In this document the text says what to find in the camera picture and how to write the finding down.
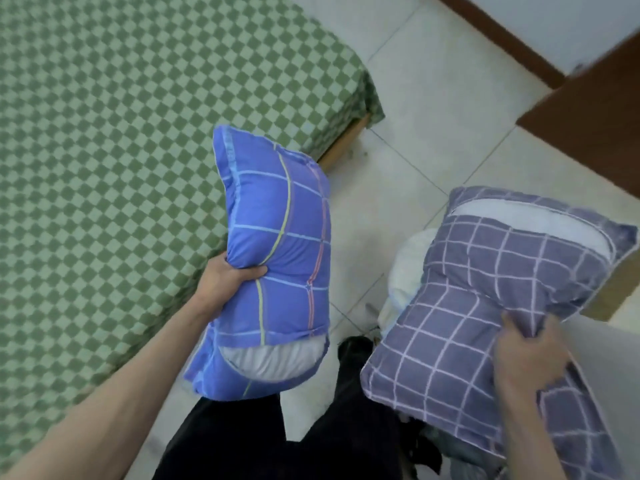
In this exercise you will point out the person's left hand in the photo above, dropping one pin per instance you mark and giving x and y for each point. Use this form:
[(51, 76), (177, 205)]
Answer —
[(220, 282)]

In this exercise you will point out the black trousers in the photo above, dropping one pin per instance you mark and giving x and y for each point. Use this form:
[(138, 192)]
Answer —
[(310, 424)]

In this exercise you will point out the white cloth bundle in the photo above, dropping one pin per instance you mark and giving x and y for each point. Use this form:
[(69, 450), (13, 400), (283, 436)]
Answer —
[(405, 279)]

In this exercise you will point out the brown wooden door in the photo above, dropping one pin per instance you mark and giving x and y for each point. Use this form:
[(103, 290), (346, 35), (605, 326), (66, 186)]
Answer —
[(595, 114)]

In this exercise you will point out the person's right thumb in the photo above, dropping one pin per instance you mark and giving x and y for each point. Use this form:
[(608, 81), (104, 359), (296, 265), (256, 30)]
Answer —
[(510, 327)]

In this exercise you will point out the person's right hand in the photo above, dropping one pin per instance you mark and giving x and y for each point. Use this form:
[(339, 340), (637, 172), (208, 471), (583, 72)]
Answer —
[(530, 354)]

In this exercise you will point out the green checkered bed sheet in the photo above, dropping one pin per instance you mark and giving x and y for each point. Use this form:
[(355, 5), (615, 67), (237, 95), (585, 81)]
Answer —
[(125, 159)]

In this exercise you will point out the purple grid pillow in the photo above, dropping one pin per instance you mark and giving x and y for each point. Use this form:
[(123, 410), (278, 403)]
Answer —
[(470, 319)]

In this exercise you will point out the person's left forearm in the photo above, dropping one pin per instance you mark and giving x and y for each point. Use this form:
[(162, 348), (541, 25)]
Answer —
[(107, 397)]

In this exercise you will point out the wooden bed frame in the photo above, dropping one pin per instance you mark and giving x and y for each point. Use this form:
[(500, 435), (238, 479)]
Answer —
[(345, 142)]

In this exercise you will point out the bright blue checked pillow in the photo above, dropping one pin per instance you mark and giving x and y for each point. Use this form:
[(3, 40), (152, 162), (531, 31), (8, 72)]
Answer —
[(272, 254)]

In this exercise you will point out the light wooden furniture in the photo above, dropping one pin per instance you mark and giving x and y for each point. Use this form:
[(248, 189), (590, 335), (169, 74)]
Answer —
[(612, 289)]

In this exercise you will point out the person's left thumb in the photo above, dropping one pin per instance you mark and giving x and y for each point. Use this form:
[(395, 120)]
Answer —
[(250, 273)]

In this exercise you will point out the person's right forearm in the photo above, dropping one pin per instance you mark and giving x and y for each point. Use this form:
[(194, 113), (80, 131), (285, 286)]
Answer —
[(542, 434)]

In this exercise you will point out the brown wooden baseboard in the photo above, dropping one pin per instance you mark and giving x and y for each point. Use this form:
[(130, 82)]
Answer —
[(502, 37)]

